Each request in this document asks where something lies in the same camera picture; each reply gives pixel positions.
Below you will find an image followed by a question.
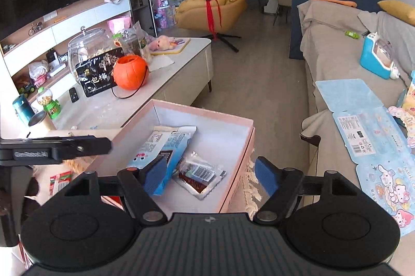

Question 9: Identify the flat cartoon cardboard packaging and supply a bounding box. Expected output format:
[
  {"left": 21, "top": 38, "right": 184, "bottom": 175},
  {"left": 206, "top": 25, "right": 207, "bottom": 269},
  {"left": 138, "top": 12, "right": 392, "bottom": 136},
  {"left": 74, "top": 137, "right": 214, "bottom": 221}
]
[{"left": 315, "top": 78, "right": 415, "bottom": 238}]

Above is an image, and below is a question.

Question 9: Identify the yellow armchair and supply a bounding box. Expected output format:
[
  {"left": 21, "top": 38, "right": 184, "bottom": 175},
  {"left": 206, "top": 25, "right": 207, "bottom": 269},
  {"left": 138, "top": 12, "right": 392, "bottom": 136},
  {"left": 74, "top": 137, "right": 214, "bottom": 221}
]
[{"left": 177, "top": 0, "right": 248, "bottom": 53}]

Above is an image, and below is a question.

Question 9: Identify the black printed snack box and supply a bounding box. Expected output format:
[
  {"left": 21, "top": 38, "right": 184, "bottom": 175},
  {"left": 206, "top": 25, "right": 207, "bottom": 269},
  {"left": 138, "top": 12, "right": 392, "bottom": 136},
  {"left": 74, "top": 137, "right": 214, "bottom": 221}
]
[{"left": 75, "top": 47, "right": 125, "bottom": 98}]

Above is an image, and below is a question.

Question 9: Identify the chocolate bar clear packet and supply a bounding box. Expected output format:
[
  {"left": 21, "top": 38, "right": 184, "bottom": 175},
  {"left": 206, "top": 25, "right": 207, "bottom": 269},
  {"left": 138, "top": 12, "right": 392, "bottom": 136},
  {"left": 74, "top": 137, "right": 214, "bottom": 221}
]
[{"left": 172, "top": 151, "right": 227, "bottom": 200}]

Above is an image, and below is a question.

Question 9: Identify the pink cardboard box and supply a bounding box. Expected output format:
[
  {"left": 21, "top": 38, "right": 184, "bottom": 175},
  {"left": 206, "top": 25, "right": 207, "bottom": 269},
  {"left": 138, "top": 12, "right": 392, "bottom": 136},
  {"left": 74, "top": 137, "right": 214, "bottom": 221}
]
[{"left": 110, "top": 98, "right": 256, "bottom": 214}]

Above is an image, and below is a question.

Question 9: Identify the pink plush toy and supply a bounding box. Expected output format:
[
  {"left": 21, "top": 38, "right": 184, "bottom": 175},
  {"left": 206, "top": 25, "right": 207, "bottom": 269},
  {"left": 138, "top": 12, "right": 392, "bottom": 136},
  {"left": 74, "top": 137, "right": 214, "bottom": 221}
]
[{"left": 147, "top": 35, "right": 177, "bottom": 52}]

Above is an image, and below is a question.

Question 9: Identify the white coffee table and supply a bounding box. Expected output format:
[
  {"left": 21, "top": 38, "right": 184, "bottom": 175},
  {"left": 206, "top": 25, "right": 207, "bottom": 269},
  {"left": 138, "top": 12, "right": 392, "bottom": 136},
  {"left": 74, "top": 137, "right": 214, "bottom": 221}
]
[{"left": 0, "top": 36, "right": 213, "bottom": 138}]

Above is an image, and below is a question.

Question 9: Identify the teal bottle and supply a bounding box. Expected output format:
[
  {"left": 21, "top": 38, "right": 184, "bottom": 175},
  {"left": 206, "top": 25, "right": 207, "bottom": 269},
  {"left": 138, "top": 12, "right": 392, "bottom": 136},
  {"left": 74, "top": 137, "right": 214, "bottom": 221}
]
[{"left": 12, "top": 94, "right": 36, "bottom": 127}]

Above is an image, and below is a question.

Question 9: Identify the green toy tractor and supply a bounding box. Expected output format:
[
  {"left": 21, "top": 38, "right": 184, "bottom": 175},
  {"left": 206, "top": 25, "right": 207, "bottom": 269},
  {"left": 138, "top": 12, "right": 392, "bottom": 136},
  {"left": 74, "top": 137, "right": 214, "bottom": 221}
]
[{"left": 16, "top": 80, "right": 36, "bottom": 94}]

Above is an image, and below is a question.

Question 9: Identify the yellow cushion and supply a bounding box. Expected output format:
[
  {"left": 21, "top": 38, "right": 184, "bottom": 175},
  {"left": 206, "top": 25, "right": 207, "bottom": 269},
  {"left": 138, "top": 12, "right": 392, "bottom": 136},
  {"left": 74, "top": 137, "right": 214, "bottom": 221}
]
[{"left": 378, "top": 0, "right": 415, "bottom": 25}]

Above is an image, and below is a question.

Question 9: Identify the large glass jar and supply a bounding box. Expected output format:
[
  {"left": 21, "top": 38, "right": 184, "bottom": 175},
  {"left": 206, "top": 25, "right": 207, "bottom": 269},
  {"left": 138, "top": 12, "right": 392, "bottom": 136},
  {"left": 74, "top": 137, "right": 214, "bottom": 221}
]
[{"left": 67, "top": 26, "right": 112, "bottom": 84}]

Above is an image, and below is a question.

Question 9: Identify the orange pumpkin bucket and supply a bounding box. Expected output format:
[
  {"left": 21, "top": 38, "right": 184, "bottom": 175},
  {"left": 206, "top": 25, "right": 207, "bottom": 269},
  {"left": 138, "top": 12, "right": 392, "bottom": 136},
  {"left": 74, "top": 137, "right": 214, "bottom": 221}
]
[{"left": 112, "top": 55, "right": 150, "bottom": 99}]

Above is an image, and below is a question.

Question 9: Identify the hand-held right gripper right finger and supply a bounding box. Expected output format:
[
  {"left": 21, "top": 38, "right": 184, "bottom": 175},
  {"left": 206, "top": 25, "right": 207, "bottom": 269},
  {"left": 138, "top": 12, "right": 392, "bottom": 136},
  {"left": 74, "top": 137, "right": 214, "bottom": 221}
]
[{"left": 252, "top": 156, "right": 363, "bottom": 225}]

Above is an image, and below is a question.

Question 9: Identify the pink bag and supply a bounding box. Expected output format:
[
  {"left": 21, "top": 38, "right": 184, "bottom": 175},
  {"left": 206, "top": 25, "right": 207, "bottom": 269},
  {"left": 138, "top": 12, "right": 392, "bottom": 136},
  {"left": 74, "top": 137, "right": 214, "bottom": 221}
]
[{"left": 108, "top": 16, "right": 131, "bottom": 33}]

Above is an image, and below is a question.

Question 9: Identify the orange foam stick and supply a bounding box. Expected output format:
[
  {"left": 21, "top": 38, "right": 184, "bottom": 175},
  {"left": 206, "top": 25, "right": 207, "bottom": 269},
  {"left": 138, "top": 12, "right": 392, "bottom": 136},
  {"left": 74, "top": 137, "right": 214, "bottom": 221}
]
[{"left": 309, "top": 0, "right": 357, "bottom": 8}]

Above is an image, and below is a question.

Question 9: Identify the small glass jar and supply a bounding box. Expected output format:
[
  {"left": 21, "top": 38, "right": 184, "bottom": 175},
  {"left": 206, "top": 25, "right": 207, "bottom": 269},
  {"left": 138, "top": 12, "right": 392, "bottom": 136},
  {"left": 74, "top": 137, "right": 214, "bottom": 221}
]
[{"left": 121, "top": 30, "right": 143, "bottom": 58}]

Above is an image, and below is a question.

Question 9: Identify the grey sofa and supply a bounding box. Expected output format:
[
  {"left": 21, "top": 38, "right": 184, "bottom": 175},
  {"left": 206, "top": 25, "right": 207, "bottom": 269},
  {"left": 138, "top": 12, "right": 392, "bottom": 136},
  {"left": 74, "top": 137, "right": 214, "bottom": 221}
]
[{"left": 296, "top": 0, "right": 415, "bottom": 264}]

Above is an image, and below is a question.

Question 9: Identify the clear plastic bag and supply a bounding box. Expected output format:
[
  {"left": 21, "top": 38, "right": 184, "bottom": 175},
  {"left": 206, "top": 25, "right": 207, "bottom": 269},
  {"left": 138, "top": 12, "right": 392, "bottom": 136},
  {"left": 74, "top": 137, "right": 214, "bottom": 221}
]
[{"left": 29, "top": 60, "right": 49, "bottom": 87}]

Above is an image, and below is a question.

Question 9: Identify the white television cabinet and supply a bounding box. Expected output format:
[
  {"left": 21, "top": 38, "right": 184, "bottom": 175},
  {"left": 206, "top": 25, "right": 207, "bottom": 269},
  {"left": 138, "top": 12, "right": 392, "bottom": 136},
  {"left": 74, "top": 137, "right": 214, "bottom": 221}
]
[{"left": 0, "top": 0, "right": 132, "bottom": 102}]

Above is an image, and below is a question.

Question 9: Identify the blue white snack packet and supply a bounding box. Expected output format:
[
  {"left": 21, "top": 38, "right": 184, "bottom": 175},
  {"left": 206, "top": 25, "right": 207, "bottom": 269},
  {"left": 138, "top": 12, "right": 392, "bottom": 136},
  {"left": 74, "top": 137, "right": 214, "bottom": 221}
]
[{"left": 126, "top": 126, "right": 197, "bottom": 195}]

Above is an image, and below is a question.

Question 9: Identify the yellow tray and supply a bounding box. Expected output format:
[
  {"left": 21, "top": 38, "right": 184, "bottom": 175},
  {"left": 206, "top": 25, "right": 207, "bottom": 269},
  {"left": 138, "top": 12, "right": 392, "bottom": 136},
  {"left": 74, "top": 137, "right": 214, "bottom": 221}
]
[{"left": 150, "top": 38, "right": 191, "bottom": 56}]

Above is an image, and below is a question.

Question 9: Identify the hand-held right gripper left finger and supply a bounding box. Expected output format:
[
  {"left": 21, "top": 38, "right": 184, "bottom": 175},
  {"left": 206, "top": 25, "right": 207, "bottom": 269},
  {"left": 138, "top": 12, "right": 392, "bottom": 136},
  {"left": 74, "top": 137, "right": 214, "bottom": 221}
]
[{"left": 65, "top": 155, "right": 168, "bottom": 225}]

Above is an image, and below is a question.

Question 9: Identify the white fringed tablecloth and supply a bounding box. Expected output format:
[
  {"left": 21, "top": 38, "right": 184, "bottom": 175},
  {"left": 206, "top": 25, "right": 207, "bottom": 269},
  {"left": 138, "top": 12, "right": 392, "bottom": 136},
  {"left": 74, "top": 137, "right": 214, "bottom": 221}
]
[{"left": 0, "top": 129, "right": 262, "bottom": 267}]

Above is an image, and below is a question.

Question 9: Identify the white paper sheet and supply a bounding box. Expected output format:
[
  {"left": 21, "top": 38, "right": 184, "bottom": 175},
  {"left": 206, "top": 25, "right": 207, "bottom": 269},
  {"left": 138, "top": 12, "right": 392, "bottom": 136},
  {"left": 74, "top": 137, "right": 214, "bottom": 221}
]
[{"left": 150, "top": 55, "right": 175, "bottom": 71}]

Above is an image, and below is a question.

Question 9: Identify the purple toy tower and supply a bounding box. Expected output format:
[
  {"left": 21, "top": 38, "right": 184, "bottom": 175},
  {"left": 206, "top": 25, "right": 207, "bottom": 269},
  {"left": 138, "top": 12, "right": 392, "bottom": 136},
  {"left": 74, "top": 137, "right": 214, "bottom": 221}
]
[{"left": 154, "top": 0, "right": 177, "bottom": 29}]

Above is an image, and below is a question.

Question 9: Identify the person's left hand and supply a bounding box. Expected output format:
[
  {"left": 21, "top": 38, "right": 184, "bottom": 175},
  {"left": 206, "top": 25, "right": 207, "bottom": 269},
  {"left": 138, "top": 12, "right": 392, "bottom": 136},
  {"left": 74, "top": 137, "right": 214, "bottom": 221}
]
[{"left": 19, "top": 177, "right": 41, "bottom": 226}]

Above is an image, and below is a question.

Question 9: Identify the green gumball dispenser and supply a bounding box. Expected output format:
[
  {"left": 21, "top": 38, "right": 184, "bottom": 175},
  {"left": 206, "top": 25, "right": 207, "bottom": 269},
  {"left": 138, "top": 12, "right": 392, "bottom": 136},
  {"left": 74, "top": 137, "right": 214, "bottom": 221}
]
[{"left": 36, "top": 86, "right": 61, "bottom": 119}]

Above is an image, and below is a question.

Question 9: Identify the teal white toy machine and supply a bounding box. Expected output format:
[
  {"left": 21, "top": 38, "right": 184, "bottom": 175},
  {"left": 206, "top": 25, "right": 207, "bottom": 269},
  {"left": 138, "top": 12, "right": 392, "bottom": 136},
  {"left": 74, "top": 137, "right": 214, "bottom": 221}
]
[{"left": 360, "top": 32, "right": 401, "bottom": 80}]

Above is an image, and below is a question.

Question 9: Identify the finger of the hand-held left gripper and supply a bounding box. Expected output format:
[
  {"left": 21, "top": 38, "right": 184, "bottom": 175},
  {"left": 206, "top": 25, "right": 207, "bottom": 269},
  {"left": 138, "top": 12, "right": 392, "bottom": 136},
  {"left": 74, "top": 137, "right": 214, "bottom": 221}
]
[{"left": 0, "top": 135, "right": 113, "bottom": 164}]

